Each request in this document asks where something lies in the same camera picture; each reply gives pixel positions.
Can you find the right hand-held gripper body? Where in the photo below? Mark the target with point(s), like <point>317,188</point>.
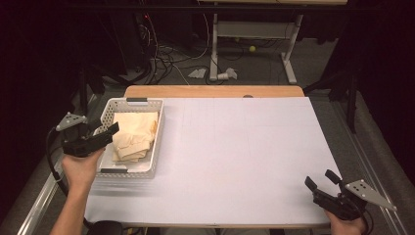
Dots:
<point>349,202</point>

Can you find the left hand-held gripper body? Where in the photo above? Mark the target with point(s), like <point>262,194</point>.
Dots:
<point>81,143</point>

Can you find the cream cloth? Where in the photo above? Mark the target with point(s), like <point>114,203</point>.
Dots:
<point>135,137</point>

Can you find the white perforated plastic basket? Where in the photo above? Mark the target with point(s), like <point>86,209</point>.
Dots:
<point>156,137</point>

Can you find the person's right hand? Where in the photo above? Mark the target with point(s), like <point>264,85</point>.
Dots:
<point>347,227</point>

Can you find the person's left hand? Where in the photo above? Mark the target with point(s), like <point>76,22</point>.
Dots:
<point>80,171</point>

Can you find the black metal stand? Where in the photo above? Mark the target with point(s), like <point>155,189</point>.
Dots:
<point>345,88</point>
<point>88,84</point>

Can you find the white table mat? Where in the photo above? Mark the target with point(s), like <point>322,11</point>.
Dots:
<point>244,156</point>

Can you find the crumpled white paper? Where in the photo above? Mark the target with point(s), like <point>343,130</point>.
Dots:
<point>197,73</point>
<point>228,74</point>

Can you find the wooden table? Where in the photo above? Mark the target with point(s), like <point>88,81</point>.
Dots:
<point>212,91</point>

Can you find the yellow ball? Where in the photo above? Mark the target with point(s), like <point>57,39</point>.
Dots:
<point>252,48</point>

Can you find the aluminium floor rail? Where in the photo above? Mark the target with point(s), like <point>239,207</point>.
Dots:
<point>39,202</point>
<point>372,169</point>

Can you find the white metal desk frame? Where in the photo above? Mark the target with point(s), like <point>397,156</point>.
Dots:
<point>253,29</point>

